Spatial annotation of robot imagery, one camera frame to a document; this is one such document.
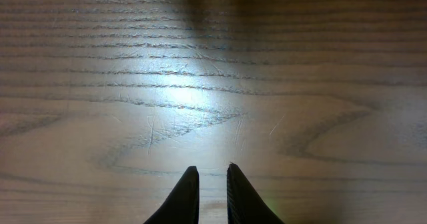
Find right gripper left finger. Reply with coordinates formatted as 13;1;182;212
144;166;199;224

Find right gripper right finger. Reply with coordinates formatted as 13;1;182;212
227;163;284;224

